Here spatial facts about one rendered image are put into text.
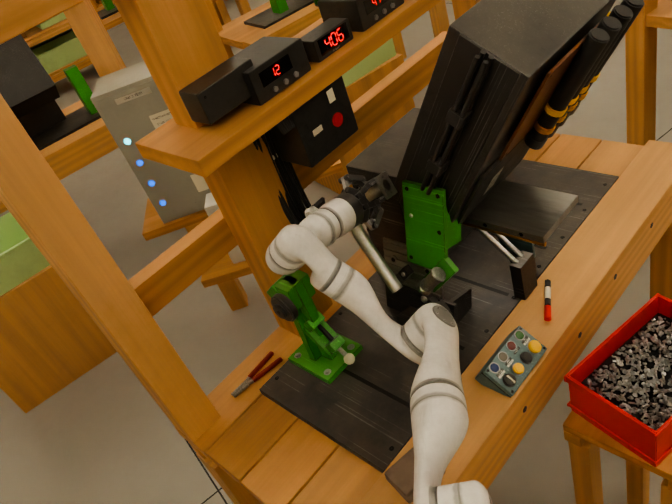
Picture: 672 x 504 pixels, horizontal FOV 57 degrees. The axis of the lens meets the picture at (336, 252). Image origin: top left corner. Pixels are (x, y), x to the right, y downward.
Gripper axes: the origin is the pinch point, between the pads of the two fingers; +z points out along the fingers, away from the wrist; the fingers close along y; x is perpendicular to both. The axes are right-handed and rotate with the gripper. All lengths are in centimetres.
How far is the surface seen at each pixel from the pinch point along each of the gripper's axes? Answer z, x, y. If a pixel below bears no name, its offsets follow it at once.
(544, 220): 19.5, -21.4, -24.8
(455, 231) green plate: 11.7, -4.7, -17.8
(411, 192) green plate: 7.0, -2.7, -4.6
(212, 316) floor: 74, 199, -23
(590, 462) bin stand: 3, -11, -77
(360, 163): 18.1, 14.7, 6.9
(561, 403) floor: 79, 38, -107
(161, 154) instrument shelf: -29.0, 21.1, 29.6
